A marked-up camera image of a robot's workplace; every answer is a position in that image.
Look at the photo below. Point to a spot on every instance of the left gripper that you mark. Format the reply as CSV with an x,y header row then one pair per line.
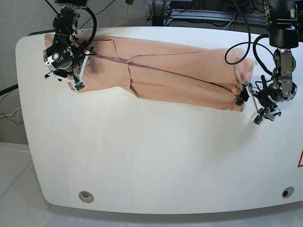
x,y
264,104

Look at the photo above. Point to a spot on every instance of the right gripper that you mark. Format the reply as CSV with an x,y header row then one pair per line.
x,y
68,63

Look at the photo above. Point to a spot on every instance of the peach orange T-shirt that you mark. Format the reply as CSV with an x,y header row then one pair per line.
x,y
169,72

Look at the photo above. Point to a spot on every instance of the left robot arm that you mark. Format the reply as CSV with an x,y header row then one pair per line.
x,y
283,34

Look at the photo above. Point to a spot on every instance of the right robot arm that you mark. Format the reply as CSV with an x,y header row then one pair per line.
x,y
65,27

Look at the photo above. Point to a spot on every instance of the red warning sticker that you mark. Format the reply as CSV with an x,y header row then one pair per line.
x,y
300,163

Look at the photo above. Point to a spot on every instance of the metal stand base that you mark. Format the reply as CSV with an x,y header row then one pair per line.
x,y
162,13

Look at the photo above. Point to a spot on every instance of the right table grommet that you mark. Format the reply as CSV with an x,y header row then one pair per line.
x,y
288,192

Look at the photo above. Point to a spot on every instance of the table grommet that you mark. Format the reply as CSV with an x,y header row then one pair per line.
x,y
288,192
86,197

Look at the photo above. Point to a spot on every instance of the left table grommet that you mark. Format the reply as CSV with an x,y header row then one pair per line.
x,y
86,197

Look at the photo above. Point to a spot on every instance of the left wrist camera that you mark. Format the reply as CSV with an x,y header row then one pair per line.
x,y
256,118

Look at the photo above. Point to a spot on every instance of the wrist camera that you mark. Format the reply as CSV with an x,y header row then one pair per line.
x,y
256,118
78,86

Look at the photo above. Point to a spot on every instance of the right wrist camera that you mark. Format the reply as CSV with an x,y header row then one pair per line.
x,y
78,86

